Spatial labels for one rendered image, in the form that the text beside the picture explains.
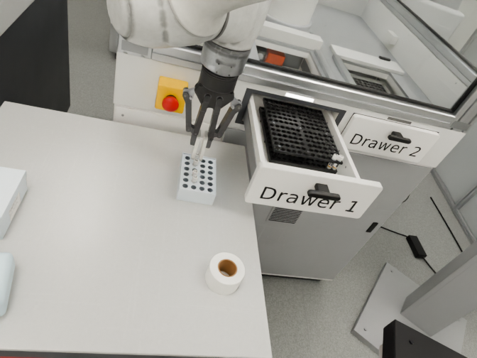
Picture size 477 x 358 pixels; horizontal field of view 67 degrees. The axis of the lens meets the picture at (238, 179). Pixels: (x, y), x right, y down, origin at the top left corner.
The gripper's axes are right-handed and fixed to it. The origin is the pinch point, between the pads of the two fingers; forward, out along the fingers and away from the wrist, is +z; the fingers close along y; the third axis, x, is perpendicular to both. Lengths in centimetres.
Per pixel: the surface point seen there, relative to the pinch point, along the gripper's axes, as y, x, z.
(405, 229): 144, 65, 84
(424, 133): 65, 16, -8
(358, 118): 42.7, 15.1, -8.3
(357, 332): 87, -3, 81
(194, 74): -3.7, 15.7, -9.3
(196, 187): 0.5, -9.2, 4.8
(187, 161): -2.1, -1.2, 4.7
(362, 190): 35.4, -13.0, -6.6
